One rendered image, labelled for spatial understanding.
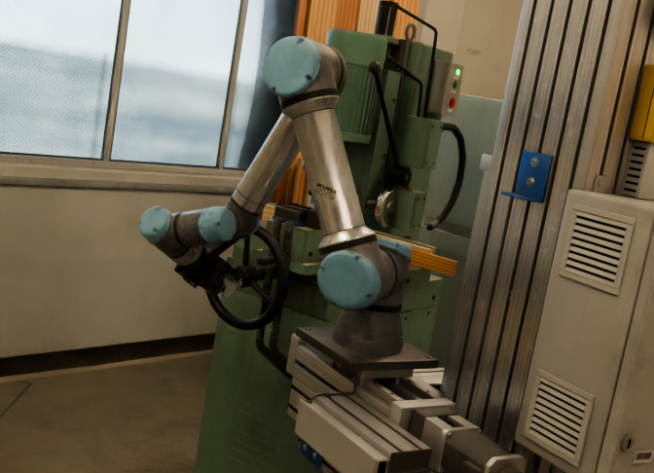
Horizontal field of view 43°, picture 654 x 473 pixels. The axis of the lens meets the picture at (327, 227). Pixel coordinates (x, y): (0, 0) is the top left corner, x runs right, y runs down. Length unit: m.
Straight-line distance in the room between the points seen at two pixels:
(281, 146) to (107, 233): 1.93
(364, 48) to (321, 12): 1.68
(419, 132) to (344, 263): 1.03
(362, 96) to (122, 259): 1.65
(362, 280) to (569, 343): 0.38
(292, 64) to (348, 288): 0.43
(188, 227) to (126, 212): 1.90
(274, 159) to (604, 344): 0.78
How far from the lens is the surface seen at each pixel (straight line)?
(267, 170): 1.81
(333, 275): 1.58
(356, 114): 2.39
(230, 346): 2.55
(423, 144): 2.52
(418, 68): 2.58
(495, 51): 5.00
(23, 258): 3.47
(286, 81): 1.61
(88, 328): 3.72
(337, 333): 1.76
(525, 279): 1.63
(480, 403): 1.73
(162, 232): 1.78
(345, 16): 4.23
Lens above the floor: 1.32
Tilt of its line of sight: 9 degrees down
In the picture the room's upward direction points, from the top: 10 degrees clockwise
